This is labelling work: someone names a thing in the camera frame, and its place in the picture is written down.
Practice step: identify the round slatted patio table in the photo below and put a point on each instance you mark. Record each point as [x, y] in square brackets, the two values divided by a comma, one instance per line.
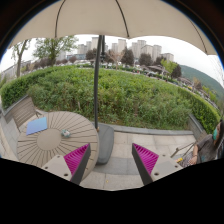
[38, 148]

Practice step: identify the beige patio umbrella canopy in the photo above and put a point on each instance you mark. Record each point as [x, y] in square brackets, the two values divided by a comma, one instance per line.
[122, 18]

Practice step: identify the seated person with face mask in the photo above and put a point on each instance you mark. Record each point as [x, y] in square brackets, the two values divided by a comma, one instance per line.
[206, 149]

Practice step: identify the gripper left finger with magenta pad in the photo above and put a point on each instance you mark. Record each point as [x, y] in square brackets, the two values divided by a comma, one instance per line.
[70, 167]

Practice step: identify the slatted patio chair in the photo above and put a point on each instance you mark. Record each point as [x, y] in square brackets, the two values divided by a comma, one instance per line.
[21, 111]

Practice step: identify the grey umbrella base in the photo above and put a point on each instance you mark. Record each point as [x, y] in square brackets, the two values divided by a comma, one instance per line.
[104, 145]

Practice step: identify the dark umbrella pole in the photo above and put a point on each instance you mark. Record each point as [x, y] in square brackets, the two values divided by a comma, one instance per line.
[96, 73]

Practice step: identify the green hedge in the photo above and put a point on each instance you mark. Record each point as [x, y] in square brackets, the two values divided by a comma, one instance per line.
[123, 98]

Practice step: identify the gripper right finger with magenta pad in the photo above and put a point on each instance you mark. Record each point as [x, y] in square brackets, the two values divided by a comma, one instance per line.
[152, 166]

